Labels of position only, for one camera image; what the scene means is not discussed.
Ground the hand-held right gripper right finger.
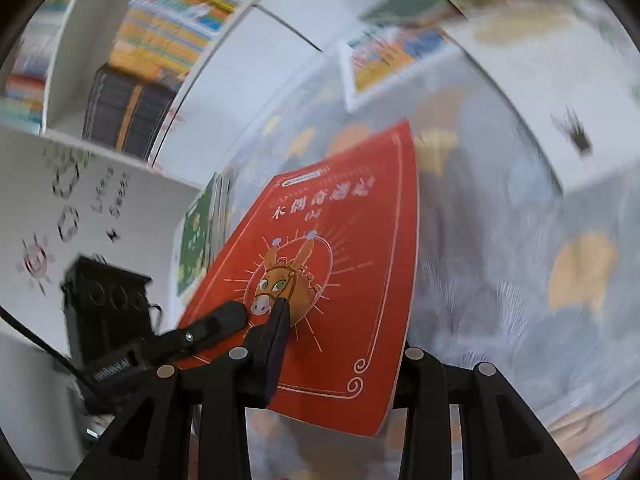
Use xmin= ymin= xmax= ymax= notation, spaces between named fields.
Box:
xmin=392 ymin=344 xmax=581 ymax=480

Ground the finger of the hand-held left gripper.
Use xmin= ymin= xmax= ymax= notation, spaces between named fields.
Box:
xmin=169 ymin=301 xmax=249 ymax=359

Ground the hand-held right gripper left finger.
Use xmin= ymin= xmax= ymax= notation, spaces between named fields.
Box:
xmin=72 ymin=297 xmax=292 ymax=480

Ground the stack of thin books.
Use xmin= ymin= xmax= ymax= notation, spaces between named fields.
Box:
xmin=174 ymin=170 xmax=238 ymax=299

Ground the red book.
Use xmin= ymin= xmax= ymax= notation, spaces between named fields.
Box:
xmin=176 ymin=118 xmax=421 ymax=439

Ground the black outline cloud sticker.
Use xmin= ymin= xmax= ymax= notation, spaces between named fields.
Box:
xmin=56 ymin=206 xmax=82 ymax=242

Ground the leaf patterned tablecloth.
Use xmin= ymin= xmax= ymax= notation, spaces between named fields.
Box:
xmin=207 ymin=0 xmax=640 ymax=480

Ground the row of dark volumes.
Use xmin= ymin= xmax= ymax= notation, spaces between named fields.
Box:
xmin=81 ymin=64 xmax=177 ymax=162

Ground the row of colourful shelf books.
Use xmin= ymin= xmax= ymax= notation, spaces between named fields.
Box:
xmin=107 ymin=0 xmax=238 ymax=88

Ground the white cartoon cover book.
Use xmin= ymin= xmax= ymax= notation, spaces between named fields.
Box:
xmin=339 ymin=24 xmax=453 ymax=115

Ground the large white illustrated book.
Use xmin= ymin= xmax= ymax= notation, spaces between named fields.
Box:
xmin=424 ymin=0 xmax=640 ymax=198

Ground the white bookshelf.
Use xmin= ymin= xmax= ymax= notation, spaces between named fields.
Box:
xmin=0 ymin=0 xmax=431 ymax=181

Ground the black cable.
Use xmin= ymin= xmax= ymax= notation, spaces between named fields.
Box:
xmin=0 ymin=305 xmax=93 ymax=391

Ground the sun wall sticker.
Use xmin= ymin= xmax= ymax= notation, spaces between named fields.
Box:
xmin=14 ymin=234 xmax=55 ymax=293

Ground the black lettering wall sticker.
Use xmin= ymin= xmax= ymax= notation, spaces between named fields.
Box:
xmin=91 ymin=169 xmax=132 ymax=218

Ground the tree wall sticker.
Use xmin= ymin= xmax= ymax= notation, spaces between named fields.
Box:
xmin=41 ymin=141 xmax=97 ymax=167

